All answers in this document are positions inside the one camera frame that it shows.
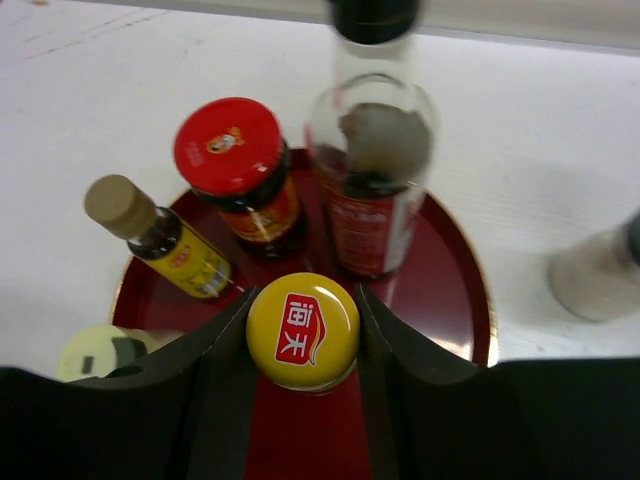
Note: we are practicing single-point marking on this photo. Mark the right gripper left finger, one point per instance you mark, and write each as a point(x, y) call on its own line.
point(181, 412)

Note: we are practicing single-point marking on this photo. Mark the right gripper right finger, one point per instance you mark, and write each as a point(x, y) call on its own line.
point(430, 414)

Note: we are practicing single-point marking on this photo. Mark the cream-cap white shaker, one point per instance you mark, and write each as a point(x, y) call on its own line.
point(98, 350)

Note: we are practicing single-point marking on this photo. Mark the yellow-cap red sauce bottle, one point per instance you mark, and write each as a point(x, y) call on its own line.
point(303, 332)

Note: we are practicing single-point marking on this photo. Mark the small yellow-label oil bottle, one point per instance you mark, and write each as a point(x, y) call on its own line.
point(158, 237)

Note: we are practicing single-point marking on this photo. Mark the grey-lid salt grinder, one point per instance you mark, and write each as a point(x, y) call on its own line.
point(597, 279)

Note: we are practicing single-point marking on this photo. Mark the red-lid chili sauce jar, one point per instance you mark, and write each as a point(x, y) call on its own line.
point(234, 157)

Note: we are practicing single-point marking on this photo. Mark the black-cap dark vinegar bottle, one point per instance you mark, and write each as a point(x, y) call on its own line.
point(371, 136)

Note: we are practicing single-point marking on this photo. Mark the round red lacquer tray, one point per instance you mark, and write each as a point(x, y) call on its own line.
point(439, 291)

